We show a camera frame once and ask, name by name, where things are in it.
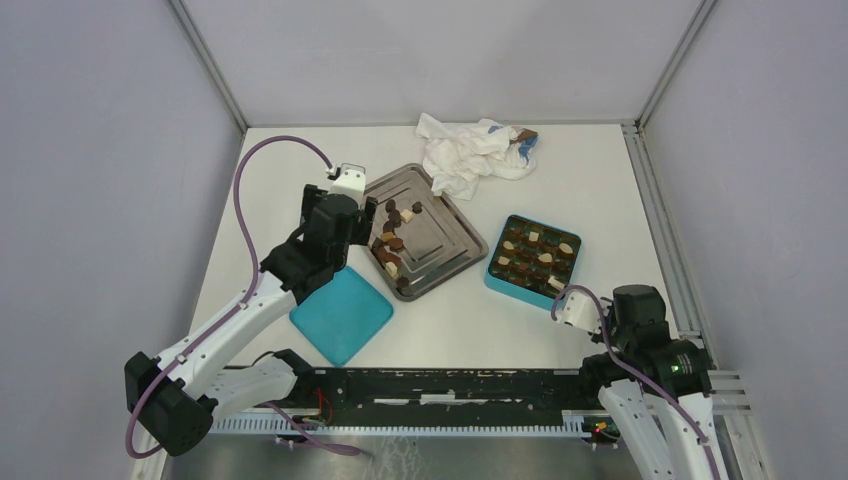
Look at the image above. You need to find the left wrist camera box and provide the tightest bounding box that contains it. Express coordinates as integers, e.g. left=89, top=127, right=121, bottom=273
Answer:
left=329, top=163, right=367, bottom=205

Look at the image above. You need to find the teal box lid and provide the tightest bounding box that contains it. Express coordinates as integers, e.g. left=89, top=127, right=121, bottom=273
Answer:
left=289, top=267, right=394, bottom=367

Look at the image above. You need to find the purple cable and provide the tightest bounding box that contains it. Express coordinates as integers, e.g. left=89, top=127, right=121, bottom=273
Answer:
left=551, top=285, right=723, bottom=480
left=125, top=135, right=364, bottom=460

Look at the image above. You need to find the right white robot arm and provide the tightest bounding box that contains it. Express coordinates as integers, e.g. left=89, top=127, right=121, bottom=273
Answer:
left=568, top=285, right=729, bottom=479

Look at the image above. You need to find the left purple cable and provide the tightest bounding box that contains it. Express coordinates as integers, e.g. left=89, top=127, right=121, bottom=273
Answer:
left=125, top=135, right=364, bottom=460

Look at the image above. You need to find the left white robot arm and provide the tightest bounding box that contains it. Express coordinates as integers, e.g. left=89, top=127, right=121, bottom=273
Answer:
left=124, top=184, right=378, bottom=459

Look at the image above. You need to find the steel tray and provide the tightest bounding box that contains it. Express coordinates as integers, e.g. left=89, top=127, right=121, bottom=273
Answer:
left=365, top=163, right=488, bottom=302

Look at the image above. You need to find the white crumpled cloth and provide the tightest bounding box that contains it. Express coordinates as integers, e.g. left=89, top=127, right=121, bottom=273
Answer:
left=415, top=113, right=539, bottom=201

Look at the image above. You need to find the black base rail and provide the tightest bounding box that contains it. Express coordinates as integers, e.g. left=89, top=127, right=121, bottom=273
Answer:
left=275, top=368, right=601, bottom=428

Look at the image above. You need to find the teal chocolate box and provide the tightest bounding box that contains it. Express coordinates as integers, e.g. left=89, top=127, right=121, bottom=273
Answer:
left=484, top=214, right=582, bottom=310

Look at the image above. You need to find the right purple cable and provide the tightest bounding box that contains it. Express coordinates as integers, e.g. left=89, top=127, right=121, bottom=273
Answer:
left=551, top=285, right=723, bottom=480

